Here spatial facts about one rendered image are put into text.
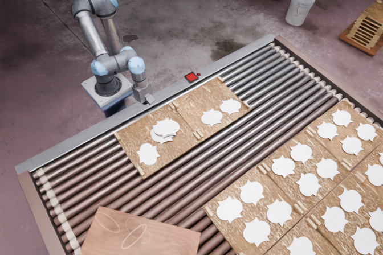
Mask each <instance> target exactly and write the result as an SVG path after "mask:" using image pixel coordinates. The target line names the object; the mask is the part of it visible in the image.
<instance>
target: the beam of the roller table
mask: <svg viewBox="0 0 383 255"><path fill-rule="evenodd" d="M274 38H275V36H274V35H273V34H272V33H269V34H267V35H265V36H264V37H262V38H260V39H258V40H256V41H254V42H252V43H250V44H248V45H246V46H244V47H242V48H240V49H239V50H237V51H235V52H233V53H231V54H229V55H227V56H225V57H223V58H221V59H219V60H217V61H215V62H214V63H212V64H210V65H208V66H206V67H204V68H202V69H200V70H199V71H197V72H195V74H196V75H197V73H200V74H201V75H200V76H198V77H199V79H198V80H197V81H195V82H193V83H191V84H190V83H189V82H188V81H187V79H185V78H183V79H181V80H179V81H177V82H176V83H174V84H172V85H170V86H168V87H166V88H164V89H162V90H160V91H158V92H156V93H154V94H153V97H154V98H155V99H156V101H155V102H154V103H152V104H151V105H149V104H146V105H143V104H142V103H140V102H137V103H135V104H133V105H131V106H129V107H127V108H126V109H124V110H122V111H120V112H118V113H116V114H114V115H112V116H110V117H108V118H106V119H104V120H102V121H101V122H99V123H97V124H95V125H93V126H91V127H89V128H88V129H85V130H83V131H81V132H80V133H77V134H76V135H74V136H72V137H70V138H68V139H66V140H64V141H63V142H61V143H59V144H57V145H55V146H53V147H51V148H49V149H47V150H45V151H43V152H41V153H39V154H38V155H36V156H34V157H32V158H30V159H28V160H26V161H24V162H22V163H20V164H18V165H16V166H15V169H16V172H17V174H18V175H19V174H21V173H23V172H25V171H27V170H28V171H29V172H31V173H32V174H33V173H34V172H36V171H37V170H38V169H40V168H44V167H45V166H47V165H49V164H51V163H52V162H54V161H57V160H58V159H60V158H62V157H64V156H65V155H67V154H69V153H71V152H73V151H75V150H76V149H78V148H80V147H82V146H84V145H86V144H88V143H89V142H91V141H93V140H95V139H96V138H99V137H101V136H102V135H104V134H106V133H108V132H109V131H111V130H113V129H115V128H117V127H119V126H121V125H122V124H124V123H126V122H128V121H130V120H132V119H134V118H135V117H137V116H139V115H141V114H143V113H145V112H146V111H148V110H150V109H152V108H154V107H155V106H157V105H159V104H161V103H163V102H165V101H166V100H168V99H170V98H172V97H174V96H176V95H178V94H179V93H181V92H183V91H185V90H187V89H189V88H190V87H192V86H194V85H196V84H198V83H200V82H202V81H203V80H205V79H207V78H209V77H210V76H212V75H214V74H216V73H218V72H220V71H221V70H223V69H225V68H227V67H229V66H231V65H233V64H235V63H236V62H238V61H240V60H242V59H244V58H246V57H248V56H249V55H251V54H253V53H254V52H256V51H259V50H260V49H262V48H264V47H266V46H267V45H269V44H270V43H272V42H273V40H274Z"/></svg>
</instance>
